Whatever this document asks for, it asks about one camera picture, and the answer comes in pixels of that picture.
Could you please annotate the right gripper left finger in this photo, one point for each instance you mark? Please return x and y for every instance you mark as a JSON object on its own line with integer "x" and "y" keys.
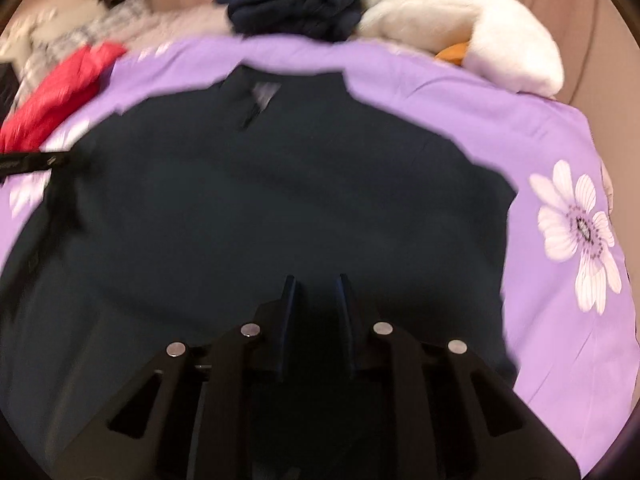
{"x": 150, "y": 428}

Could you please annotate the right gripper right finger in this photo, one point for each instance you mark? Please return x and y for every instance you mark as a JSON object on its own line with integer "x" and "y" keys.
{"x": 419, "y": 411}

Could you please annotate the dark navy large jacket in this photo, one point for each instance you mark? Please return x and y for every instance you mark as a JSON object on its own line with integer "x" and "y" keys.
{"x": 176, "y": 219}

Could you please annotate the red puffer jacket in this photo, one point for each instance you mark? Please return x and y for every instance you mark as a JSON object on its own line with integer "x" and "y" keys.
{"x": 69, "y": 86}

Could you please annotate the grey plaid pillow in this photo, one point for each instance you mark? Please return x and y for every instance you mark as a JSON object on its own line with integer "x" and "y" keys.
{"x": 37, "y": 43}

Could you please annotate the purple floral bed sheet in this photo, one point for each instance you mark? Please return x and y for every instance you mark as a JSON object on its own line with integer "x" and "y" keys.
{"x": 568, "y": 316}

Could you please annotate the beige blanket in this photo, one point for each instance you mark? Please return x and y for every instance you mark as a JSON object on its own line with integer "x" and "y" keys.
{"x": 159, "y": 28}

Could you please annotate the folded dark navy garment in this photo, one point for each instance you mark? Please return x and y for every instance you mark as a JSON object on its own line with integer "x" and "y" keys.
{"x": 323, "y": 20}

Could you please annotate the white plush toy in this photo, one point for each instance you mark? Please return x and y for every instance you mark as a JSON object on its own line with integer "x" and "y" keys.
{"x": 507, "y": 45}

